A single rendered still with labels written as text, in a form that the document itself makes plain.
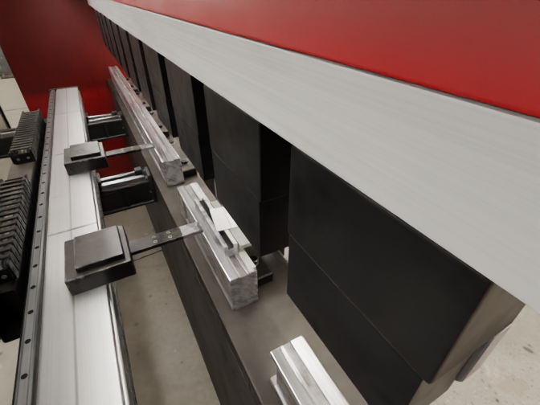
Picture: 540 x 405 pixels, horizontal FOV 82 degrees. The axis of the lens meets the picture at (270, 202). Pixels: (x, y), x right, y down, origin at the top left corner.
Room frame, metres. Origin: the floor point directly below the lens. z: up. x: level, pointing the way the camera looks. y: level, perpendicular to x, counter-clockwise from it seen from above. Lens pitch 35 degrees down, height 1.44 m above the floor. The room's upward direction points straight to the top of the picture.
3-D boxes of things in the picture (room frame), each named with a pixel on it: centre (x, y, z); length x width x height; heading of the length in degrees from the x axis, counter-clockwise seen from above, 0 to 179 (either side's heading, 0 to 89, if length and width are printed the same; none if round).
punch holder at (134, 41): (0.87, 0.30, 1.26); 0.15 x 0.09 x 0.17; 29
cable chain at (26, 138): (1.02, 0.84, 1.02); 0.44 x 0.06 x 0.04; 29
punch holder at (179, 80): (0.52, 0.10, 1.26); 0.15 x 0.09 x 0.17; 29
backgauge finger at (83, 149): (0.89, 0.50, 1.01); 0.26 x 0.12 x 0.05; 119
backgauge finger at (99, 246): (0.47, 0.27, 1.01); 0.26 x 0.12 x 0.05; 119
